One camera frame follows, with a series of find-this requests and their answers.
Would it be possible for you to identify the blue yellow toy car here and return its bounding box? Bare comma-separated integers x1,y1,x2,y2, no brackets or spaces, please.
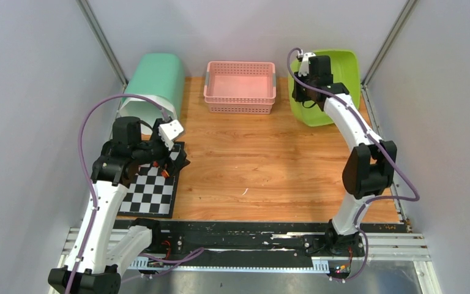
152,161,172,178

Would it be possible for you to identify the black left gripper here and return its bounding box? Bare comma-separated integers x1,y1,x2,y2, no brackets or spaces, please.
132,119,190,176

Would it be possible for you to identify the right aluminium frame post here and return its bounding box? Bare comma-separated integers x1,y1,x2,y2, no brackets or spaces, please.
361,0,419,86

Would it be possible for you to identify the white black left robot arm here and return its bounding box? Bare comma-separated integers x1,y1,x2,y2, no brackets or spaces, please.
48,116,190,293

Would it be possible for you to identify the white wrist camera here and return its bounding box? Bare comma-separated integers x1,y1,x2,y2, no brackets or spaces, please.
158,119,185,151
297,50,316,77

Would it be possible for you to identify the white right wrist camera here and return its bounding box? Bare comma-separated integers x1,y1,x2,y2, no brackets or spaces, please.
297,50,316,77

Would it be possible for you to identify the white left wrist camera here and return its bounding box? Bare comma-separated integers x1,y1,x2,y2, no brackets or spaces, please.
158,119,185,151

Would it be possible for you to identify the aluminium frame post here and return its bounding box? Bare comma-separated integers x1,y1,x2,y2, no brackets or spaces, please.
361,0,419,86
76,0,129,89

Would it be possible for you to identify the mint green trash bin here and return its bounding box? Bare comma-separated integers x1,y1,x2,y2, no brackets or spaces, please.
119,53,185,125

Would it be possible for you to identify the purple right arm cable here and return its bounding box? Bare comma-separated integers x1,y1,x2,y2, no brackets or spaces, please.
286,47,420,283

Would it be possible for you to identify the pink perforated plastic basket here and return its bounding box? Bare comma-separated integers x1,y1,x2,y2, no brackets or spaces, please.
203,61,277,115

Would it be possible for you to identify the black white checkerboard mat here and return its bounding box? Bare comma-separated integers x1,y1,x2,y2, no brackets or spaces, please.
117,164,179,219

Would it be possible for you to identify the large lime green tub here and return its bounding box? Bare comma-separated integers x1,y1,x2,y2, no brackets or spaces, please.
288,49,361,127

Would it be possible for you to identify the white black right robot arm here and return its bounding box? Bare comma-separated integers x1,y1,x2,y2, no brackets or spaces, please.
291,52,397,256

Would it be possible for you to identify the left aluminium frame post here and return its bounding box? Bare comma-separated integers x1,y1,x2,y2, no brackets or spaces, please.
76,0,129,89

